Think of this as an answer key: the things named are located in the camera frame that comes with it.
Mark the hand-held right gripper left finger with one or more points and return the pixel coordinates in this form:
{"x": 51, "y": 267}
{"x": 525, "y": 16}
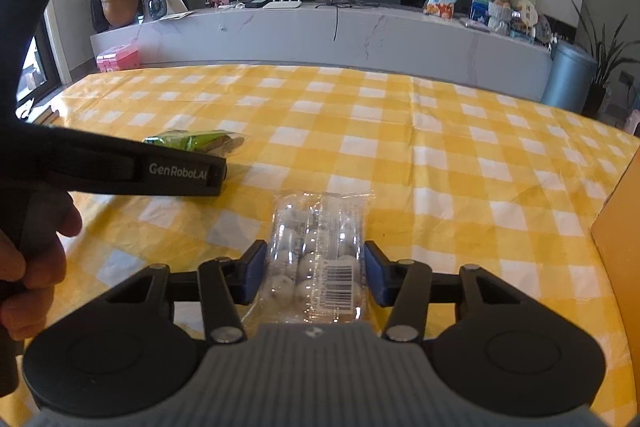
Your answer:
{"x": 255, "y": 272}

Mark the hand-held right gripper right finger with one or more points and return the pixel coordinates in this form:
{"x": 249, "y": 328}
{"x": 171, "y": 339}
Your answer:
{"x": 376, "y": 272}

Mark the clear packet of white balls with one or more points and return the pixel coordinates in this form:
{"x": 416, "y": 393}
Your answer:
{"x": 317, "y": 257}

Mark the green snack packet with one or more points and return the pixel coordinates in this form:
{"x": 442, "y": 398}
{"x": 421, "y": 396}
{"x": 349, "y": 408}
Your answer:
{"x": 200, "y": 141}

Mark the yellow cardboard box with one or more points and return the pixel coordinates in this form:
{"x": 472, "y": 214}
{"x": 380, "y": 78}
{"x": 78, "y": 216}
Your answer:
{"x": 620, "y": 287}

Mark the person's left hand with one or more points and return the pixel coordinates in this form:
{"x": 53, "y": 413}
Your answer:
{"x": 47, "y": 282}

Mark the pink box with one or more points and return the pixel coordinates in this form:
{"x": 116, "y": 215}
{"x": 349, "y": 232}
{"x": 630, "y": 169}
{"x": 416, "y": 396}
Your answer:
{"x": 119, "y": 58}

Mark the yellow checked tablecloth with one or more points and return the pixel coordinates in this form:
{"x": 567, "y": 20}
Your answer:
{"x": 400, "y": 147}

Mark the brown round vase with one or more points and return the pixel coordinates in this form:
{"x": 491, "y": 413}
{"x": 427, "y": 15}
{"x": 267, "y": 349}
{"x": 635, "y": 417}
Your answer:
{"x": 120, "y": 4}

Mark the white paper sheet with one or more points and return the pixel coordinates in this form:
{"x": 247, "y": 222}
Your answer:
{"x": 176, "y": 15}

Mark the small black box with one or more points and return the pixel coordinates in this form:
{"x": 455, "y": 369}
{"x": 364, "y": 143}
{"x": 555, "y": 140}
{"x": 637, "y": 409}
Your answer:
{"x": 255, "y": 3}

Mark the white marble console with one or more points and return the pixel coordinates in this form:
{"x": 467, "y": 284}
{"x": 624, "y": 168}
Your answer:
{"x": 300, "y": 37}

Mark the grey metal bin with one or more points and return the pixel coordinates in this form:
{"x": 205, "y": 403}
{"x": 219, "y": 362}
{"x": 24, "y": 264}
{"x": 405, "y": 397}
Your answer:
{"x": 567, "y": 77}

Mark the potted plant with long leaves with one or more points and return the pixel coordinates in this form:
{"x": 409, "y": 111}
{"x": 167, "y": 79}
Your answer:
{"x": 600, "y": 77}

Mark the green printed box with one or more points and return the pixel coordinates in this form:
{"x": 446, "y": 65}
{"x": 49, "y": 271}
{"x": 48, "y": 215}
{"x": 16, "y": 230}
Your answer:
{"x": 525, "y": 4}

